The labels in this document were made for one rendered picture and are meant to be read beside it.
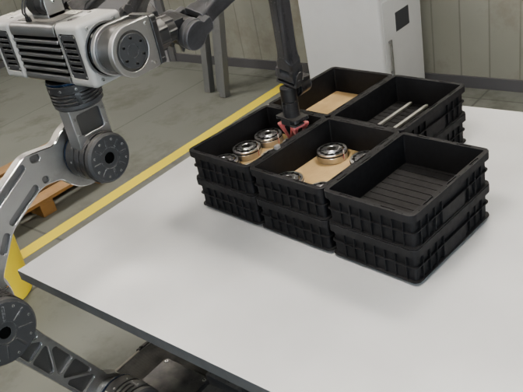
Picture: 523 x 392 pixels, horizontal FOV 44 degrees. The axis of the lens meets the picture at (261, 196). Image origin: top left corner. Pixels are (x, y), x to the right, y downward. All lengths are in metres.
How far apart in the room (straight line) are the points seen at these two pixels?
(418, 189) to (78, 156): 0.98
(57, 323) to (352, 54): 2.43
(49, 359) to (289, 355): 0.78
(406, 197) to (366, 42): 2.39
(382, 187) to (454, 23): 2.80
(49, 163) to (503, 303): 1.24
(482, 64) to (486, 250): 2.89
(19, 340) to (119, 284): 0.43
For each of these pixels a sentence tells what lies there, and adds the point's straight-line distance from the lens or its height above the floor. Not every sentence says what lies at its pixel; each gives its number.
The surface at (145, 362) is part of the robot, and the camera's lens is 2.49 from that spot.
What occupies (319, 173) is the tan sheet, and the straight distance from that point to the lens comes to 2.14.
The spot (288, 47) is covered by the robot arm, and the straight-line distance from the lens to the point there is 2.09.
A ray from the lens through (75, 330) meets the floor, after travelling 3.19.
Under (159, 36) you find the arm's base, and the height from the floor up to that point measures 1.46.
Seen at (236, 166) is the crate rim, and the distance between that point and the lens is 2.07.
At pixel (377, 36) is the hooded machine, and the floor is 0.58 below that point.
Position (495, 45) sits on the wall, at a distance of 4.64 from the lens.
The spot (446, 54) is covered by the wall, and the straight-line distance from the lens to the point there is 4.80.
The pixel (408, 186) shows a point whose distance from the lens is 2.01.
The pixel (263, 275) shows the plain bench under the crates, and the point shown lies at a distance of 1.94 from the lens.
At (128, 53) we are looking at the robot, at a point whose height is 1.45.
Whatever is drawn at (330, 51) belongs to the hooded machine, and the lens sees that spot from 4.42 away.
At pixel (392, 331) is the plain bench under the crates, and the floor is 0.70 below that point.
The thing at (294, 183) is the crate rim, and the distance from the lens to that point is 1.91.
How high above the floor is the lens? 1.85
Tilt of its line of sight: 29 degrees down
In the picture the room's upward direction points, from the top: 12 degrees counter-clockwise
